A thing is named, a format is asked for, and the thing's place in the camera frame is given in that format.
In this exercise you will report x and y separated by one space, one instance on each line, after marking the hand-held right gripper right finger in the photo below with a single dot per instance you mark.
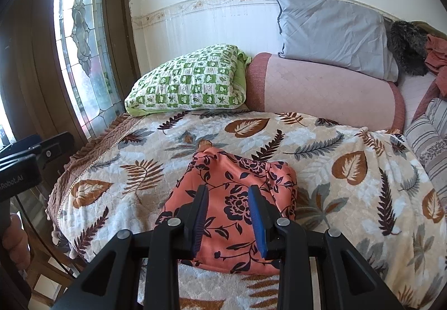
257 222

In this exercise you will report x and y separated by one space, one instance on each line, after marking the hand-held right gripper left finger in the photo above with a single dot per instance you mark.
200 219

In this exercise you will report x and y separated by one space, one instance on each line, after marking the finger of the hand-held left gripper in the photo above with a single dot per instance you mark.
56 149

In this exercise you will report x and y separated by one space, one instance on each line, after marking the orange floral shirt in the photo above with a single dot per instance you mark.
230 184

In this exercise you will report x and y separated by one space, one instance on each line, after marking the person's left hand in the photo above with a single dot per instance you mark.
15 240

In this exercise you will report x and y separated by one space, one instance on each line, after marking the brown quilted bedspread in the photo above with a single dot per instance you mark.
66 170

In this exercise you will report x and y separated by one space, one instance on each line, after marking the leaf print blanket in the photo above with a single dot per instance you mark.
331 198

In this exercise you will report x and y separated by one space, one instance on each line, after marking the dark wooden door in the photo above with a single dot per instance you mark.
35 51

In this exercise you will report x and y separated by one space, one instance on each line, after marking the leaded glass door pane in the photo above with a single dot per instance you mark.
80 34

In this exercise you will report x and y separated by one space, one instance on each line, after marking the green checkered pillow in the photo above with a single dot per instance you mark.
185 83

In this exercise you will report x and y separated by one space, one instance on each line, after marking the pink bolster cushion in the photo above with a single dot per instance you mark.
321 90

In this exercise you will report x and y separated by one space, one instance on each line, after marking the striped cushion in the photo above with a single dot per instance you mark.
429 142

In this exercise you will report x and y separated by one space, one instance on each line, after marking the pale pink mattress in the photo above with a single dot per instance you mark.
415 93

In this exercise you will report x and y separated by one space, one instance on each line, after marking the grey pillow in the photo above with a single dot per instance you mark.
331 30

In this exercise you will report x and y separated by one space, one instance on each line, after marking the dark furry cloth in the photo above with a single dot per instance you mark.
407 48

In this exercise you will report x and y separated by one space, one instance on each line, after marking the rust coloured cloth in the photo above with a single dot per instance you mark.
438 51

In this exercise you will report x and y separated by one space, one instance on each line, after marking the olive cloth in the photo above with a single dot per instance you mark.
427 28

